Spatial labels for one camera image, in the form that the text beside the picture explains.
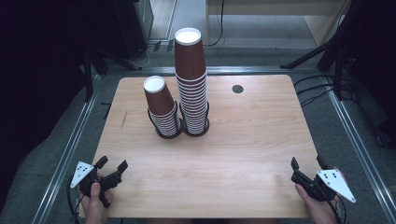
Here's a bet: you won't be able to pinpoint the black computer tower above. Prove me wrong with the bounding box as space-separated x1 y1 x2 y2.
112 0 155 61

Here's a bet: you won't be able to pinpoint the black tripod stand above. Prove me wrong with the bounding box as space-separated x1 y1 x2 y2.
279 0 362 101
81 46 143 103

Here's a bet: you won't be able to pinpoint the person's right hand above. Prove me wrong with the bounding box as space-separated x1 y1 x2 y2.
294 183 344 224

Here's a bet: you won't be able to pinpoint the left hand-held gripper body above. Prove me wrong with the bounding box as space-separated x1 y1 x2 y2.
69 161 123 209

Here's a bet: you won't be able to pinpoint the black floor cables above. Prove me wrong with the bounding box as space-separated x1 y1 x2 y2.
292 74 358 108

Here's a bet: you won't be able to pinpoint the light wooden desk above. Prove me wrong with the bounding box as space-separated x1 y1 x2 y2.
205 0 353 49

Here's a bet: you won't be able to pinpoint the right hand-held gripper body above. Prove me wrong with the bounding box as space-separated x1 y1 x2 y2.
290 168 357 203

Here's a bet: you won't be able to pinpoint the person's left hand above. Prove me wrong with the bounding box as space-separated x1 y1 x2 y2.
79 173 115 224

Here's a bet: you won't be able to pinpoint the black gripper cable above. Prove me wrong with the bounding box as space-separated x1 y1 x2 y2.
312 181 347 224
65 176 82 224

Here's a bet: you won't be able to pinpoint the white floor cable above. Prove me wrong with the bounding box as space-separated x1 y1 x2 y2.
129 43 157 71

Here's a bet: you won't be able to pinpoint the stack of brown paper cups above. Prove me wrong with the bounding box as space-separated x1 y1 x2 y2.
174 27 209 135
142 75 182 138

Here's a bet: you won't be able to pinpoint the dark curtain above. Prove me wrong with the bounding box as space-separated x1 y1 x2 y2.
0 0 94 216

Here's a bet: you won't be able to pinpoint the aluminium floor rail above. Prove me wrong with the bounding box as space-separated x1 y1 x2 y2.
321 76 396 224
30 74 105 224
104 65 323 77

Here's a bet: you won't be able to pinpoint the black hanging cable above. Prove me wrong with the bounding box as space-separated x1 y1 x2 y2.
205 0 226 49

